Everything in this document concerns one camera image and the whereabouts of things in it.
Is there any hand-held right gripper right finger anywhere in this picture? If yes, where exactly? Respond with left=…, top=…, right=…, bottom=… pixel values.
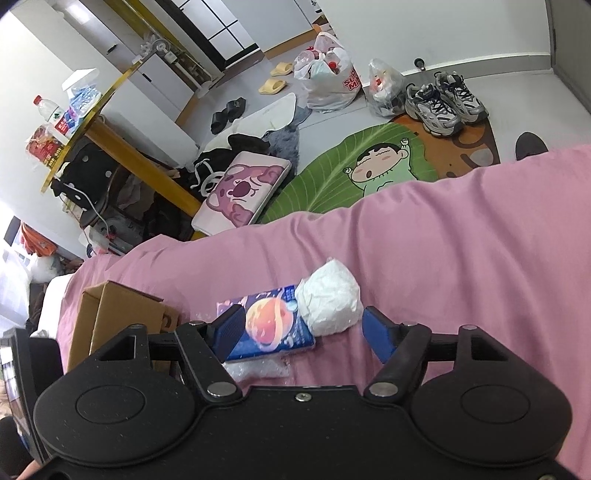
left=361, top=305, right=515, bottom=400

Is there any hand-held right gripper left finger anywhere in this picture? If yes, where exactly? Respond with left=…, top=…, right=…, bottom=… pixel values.
left=83, top=305, right=245, bottom=402

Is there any blue tissue packet peach print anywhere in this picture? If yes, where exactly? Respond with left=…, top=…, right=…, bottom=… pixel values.
left=217, top=285, right=317, bottom=363

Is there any white cloth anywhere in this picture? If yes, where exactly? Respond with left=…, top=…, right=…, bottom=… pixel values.
left=294, top=258, right=363, bottom=337

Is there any brown cardboard box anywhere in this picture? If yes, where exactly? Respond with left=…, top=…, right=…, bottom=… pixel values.
left=67, top=281, right=178, bottom=374

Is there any clear plastic wrap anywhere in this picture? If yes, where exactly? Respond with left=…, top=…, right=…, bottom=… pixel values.
left=222, top=357, right=291, bottom=383

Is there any white bedding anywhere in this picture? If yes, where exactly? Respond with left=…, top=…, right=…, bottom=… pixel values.
left=28, top=256, right=79, bottom=333

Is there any pink bedsheet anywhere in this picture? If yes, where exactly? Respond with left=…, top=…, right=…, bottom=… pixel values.
left=55, top=144, right=591, bottom=480

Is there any orange cloth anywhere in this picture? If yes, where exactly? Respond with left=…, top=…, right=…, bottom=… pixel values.
left=21, top=222, right=56, bottom=257

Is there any pink cartoon bear cushion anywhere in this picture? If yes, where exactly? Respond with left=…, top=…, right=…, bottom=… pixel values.
left=191, top=151, right=293, bottom=241

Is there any green leaf cartoon rug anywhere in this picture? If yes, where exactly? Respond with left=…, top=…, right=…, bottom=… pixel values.
left=256, top=113, right=502, bottom=227

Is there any grey cloth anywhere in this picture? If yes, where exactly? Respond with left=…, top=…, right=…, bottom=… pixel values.
left=265, top=107, right=315, bottom=171

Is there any black polka dot bag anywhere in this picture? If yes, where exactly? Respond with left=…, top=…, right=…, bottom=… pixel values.
left=51, top=141, right=121, bottom=213

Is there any white bath mat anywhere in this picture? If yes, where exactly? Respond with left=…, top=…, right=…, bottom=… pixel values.
left=226, top=92, right=298, bottom=139

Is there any red snack bag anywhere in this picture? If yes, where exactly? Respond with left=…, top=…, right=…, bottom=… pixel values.
left=25, top=124, right=70, bottom=167

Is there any white oval table yellow leg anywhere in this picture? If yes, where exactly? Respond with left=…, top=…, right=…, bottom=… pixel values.
left=41, top=58, right=204, bottom=217

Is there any grey white sneaker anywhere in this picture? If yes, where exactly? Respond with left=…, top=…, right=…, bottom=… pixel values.
left=434, top=71, right=489, bottom=124
left=405, top=83, right=464, bottom=137

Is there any dark brown round object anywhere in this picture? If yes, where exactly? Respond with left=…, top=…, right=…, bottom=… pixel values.
left=515, top=131, right=550, bottom=161

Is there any clear plastic bag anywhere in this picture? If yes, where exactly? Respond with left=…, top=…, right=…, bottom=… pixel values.
left=368, top=58, right=411, bottom=118

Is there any white plastic shopping bag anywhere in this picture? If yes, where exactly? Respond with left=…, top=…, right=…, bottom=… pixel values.
left=294, top=31, right=363, bottom=112

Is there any clear water bottle red cap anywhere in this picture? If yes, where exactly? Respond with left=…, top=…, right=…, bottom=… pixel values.
left=32, top=95, right=65, bottom=125

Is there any blue patterned tissue pack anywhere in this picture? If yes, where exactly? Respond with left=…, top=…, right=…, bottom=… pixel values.
left=53, top=88, right=102, bottom=139

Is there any white paper box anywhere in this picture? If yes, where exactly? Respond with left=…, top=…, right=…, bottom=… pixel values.
left=61, top=68, right=100, bottom=93

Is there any small desk fan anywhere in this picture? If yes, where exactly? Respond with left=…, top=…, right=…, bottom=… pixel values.
left=139, top=37, right=171, bottom=62

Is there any black framed glass door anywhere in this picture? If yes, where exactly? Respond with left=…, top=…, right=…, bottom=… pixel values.
left=171, top=0, right=259, bottom=70

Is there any white kitchen cabinet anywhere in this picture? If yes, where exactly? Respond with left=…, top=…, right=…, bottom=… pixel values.
left=295, top=0, right=331, bottom=24

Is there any grey wardrobe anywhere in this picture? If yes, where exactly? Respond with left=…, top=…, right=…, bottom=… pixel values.
left=547, top=0, right=591, bottom=93

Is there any white cable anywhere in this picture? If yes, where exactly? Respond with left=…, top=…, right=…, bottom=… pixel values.
left=60, top=182, right=114, bottom=241

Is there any black clothing with white cord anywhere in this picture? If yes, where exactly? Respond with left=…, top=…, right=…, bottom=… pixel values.
left=191, top=133, right=273, bottom=195

